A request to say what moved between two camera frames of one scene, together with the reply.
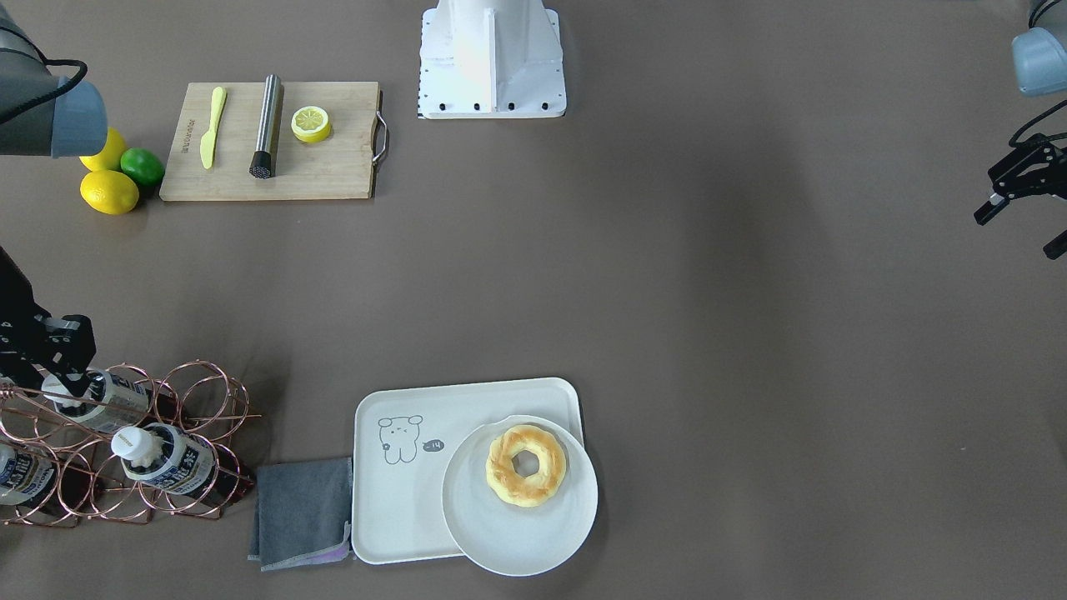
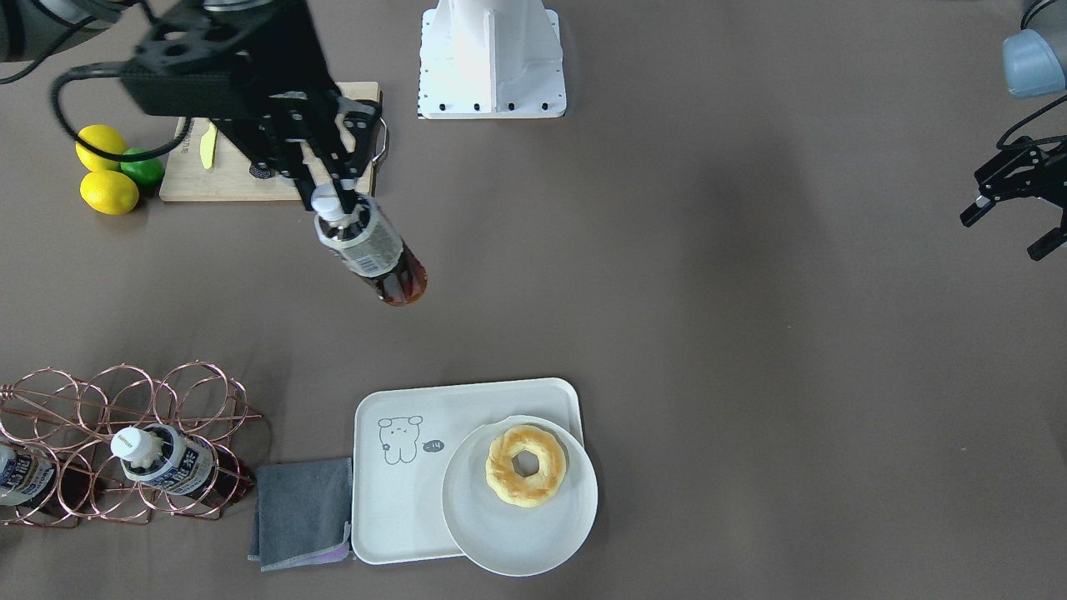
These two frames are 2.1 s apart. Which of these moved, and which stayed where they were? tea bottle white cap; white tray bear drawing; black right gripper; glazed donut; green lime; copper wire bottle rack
Moved: tea bottle white cap; black right gripper
Stayed: white tray bear drawing; glazed donut; copper wire bottle rack; green lime
